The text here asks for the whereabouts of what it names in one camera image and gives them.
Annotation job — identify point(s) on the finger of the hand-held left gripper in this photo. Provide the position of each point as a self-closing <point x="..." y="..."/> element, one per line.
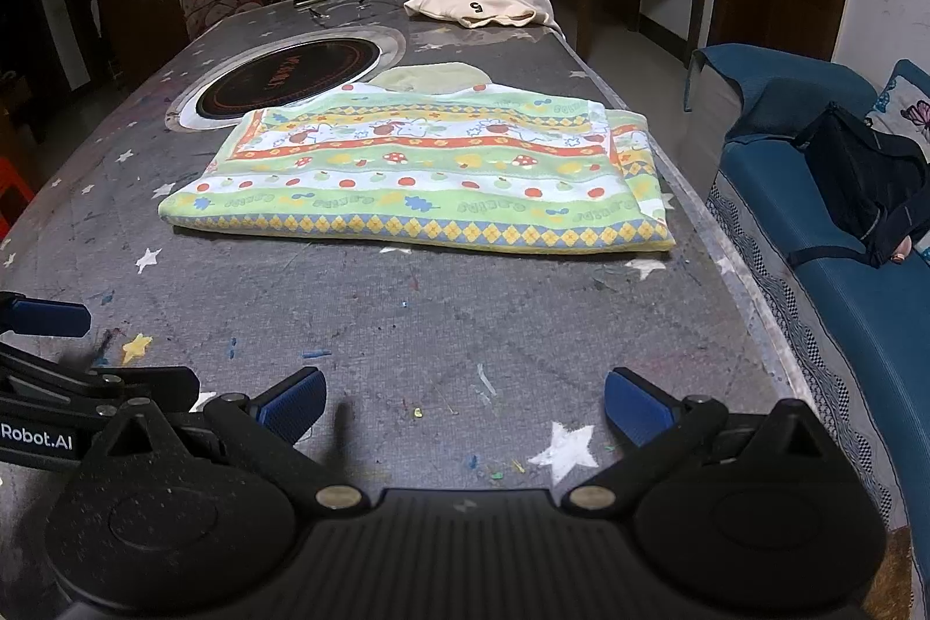
<point x="58" y="377"/>
<point x="51" y="318"/>

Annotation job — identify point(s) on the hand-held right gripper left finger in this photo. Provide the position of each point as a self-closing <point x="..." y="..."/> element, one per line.
<point x="294" y="407"/>

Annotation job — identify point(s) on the grey star-print table cover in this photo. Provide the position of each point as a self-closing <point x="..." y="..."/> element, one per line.
<point x="436" y="315"/>

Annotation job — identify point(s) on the red plastic stool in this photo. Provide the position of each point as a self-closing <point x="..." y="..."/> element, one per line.
<point x="11" y="184"/>

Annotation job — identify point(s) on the butterfly print cushion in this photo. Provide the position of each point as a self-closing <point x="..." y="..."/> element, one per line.
<point x="904" y="104"/>

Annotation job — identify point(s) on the blue sofa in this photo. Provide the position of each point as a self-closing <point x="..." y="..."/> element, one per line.
<point x="799" y="228"/>

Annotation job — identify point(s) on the black bag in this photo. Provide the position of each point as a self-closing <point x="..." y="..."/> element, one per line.
<point x="857" y="177"/>

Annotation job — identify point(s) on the colourful patterned child's jacket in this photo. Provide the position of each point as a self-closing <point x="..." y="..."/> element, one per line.
<point x="436" y="170"/>

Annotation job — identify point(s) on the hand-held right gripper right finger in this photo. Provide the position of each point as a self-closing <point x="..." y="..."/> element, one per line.
<point x="639" y="414"/>

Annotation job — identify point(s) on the round black induction cooktop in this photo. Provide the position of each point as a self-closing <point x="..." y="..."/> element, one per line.
<point x="290" y="75"/>

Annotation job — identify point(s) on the cream garment with number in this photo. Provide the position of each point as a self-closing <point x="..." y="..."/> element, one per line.
<point x="479" y="2"/>

